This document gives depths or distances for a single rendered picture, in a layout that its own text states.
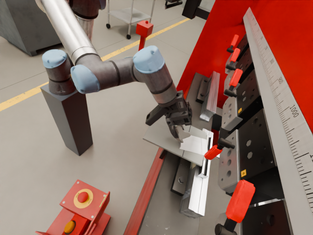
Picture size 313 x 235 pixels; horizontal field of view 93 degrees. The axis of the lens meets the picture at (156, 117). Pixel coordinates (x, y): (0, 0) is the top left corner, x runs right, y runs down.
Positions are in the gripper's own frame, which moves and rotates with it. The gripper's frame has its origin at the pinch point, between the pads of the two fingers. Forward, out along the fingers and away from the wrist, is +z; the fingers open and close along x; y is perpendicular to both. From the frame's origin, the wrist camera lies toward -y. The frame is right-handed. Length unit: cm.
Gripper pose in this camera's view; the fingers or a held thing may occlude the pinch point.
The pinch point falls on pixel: (180, 134)
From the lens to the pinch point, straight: 61.8
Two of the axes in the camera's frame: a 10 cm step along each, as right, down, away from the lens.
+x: 1.7, -7.3, 6.6
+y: 8.9, -1.8, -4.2
